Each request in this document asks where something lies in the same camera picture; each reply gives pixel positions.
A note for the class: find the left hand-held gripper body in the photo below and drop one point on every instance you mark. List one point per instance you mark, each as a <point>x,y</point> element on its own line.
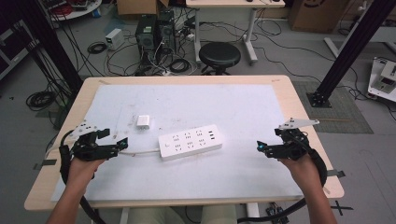
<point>88,151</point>

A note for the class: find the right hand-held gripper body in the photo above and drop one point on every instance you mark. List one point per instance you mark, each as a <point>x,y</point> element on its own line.
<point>292,146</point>

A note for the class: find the white charger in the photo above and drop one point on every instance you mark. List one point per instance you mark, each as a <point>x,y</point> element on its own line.
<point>143,121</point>

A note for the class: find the white power strip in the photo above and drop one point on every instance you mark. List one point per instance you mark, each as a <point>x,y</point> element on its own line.
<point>190,142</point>

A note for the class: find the person's left hand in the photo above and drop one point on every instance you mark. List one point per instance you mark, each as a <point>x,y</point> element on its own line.
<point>81,172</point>

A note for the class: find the person's right hand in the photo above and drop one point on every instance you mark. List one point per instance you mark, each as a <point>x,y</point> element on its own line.
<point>303,172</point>

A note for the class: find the wooden table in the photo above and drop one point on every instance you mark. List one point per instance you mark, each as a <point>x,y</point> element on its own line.
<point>289,90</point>

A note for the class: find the grey floor mat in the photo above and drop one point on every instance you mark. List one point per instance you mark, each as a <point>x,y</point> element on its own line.
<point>345,115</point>

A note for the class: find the white power supply box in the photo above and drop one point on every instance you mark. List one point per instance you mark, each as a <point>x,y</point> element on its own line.
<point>114,39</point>

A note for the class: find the black round stool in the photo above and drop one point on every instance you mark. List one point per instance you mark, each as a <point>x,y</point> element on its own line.
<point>219,55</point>

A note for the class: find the black computer tower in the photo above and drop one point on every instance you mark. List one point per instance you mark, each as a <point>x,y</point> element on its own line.
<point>145,37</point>
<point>166,31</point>

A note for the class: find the white device board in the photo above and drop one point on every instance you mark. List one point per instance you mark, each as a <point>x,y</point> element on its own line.
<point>384,79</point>

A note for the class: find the large cardboard box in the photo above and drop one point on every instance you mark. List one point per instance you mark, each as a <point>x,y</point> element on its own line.
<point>317,14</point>

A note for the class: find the round white table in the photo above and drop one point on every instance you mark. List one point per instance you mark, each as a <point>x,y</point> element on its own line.
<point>77,9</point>

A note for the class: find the white-legged desk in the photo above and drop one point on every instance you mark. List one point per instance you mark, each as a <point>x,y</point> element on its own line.
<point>233,3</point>

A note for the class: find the black metal post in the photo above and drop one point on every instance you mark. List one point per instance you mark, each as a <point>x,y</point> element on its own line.
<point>59,49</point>
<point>351,49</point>

